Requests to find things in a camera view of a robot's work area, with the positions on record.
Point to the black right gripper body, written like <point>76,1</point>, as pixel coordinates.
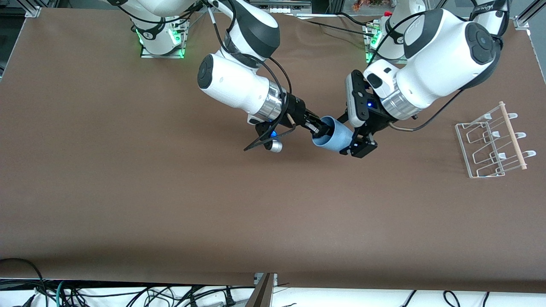
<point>296,108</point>

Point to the aluminium corner bracket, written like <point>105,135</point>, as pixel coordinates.
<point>32,10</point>
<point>522,22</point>

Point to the grey metal box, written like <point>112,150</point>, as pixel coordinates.
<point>294,6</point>

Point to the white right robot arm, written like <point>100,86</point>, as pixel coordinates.
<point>230,83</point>

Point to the wooden rack rod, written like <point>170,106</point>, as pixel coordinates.
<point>514,136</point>

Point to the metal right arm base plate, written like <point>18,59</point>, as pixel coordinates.
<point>162,56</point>

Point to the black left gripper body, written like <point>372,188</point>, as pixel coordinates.
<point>377,120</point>

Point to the orange background object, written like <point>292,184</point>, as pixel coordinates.
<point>362,5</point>

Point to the light blue plastic cup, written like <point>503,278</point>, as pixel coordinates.
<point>332,136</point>

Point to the aluminium profile beam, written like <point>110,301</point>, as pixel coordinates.
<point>262,294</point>

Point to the brown table cover sheet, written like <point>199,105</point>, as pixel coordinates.
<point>170,204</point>

